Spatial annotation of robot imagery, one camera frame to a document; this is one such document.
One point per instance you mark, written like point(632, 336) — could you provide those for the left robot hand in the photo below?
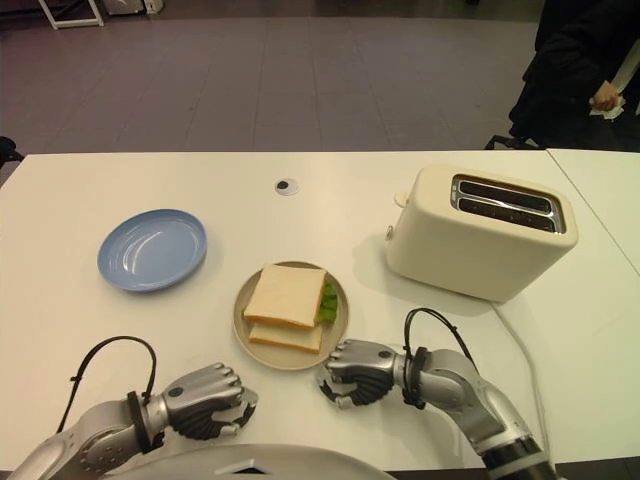
point(200, 395)

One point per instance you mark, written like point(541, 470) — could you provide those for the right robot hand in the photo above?
point(365, 367)

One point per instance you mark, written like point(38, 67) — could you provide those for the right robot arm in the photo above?
point(475, 400)

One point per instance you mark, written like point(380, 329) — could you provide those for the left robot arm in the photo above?
point(95, 435)

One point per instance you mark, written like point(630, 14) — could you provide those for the beige plate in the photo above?
point(340, 320)

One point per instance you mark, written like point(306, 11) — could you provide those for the green lettuce leaf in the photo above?
point(330, 302)

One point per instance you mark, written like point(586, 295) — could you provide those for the bread slice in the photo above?
point(285, 295)
point(295, 340)

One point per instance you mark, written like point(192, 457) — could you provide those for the robot body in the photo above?
point(250, 462)

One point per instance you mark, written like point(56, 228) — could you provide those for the cream toaster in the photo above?
point(450, 250)

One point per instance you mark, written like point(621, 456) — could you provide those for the blue plate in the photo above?
point(152, 250)

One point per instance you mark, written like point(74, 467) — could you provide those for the black chair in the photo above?
point(510, 141)

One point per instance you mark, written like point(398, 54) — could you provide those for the person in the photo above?
point(575, 65)

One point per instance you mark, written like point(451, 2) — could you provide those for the white metal rack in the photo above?
point(70, 12)

